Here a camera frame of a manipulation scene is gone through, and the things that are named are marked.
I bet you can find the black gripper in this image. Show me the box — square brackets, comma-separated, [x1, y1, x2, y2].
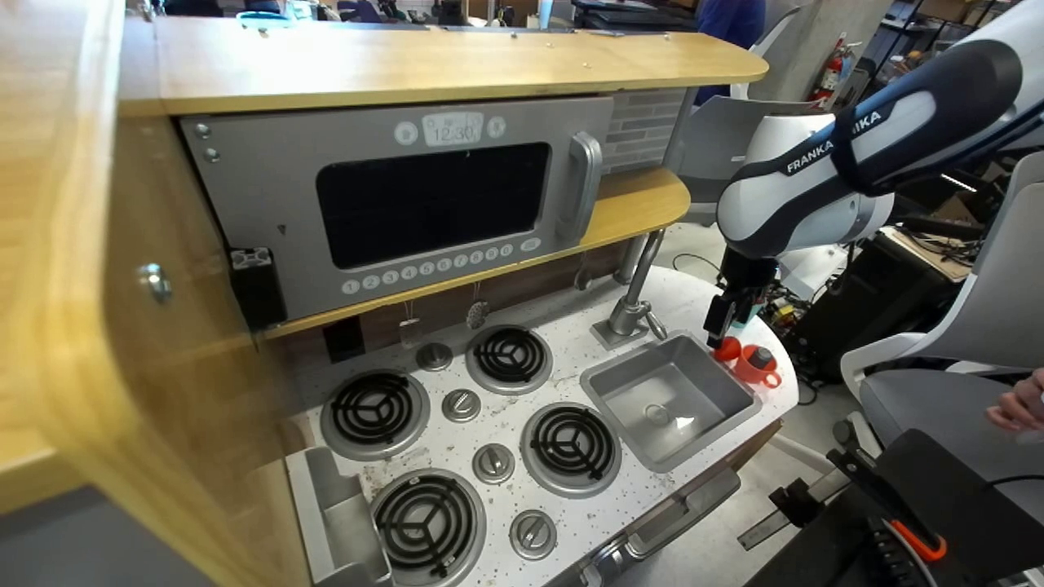
[701, 243, 782, 353]

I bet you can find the orange toy cup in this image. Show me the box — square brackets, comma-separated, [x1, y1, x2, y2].
[735, 341, 786, 391]

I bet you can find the grey toy sink basin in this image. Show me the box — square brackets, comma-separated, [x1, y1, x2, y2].
[577, 330, 765, 477]

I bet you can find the person's bare hand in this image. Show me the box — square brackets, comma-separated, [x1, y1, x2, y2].
[985, 365, 1044, 438]

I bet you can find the grey toy faucet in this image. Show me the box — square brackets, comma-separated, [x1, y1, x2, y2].
[592, 225, 668, 353]

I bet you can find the grey plastic chair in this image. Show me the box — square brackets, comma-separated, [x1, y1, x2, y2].
[662, 95, 809, 225]

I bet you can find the black coil stove burner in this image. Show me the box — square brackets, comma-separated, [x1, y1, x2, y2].
[320, 367, 432, 463]
[369, 466, 489, 587]
[464, 321, 555, 394]
[518, 402, 628, 498]

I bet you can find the grey office chair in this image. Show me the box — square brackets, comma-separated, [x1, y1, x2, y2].
[839, 150, 1044, 526]

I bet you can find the red fire extinguisher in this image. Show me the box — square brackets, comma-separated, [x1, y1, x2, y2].
[809, 31, 854, 109]

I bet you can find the grey stove knob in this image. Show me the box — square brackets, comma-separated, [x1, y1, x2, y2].
[440, 383, 482, 423]
[505, 504, 561, 565]
[469, 440, 518, 484]
[416, 339, 457, 375]

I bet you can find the black case with orange clip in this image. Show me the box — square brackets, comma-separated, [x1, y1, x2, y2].
[743, 417, 1044, 587]

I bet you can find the person in blue shirt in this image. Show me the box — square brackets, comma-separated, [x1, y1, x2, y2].
[697, 0, 770, 53]

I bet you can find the grey toy microwave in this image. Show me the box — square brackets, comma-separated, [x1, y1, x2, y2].
[178, 95, 619, 327]

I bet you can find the black door latch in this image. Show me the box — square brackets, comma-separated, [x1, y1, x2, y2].
[228, 243, 292, 332]

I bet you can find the silver bolt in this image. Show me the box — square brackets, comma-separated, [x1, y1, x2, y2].
[139, 258, 178, 305]

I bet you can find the grey oven door handle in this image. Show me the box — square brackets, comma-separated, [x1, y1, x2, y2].
[619, 466, 743, 560]

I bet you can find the grey microwave door handle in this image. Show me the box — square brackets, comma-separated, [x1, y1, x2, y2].
[555, 130, 606, 246]

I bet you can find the wooden toy kitchen frame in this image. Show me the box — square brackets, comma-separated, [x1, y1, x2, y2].
[0, 0, 803, 587]

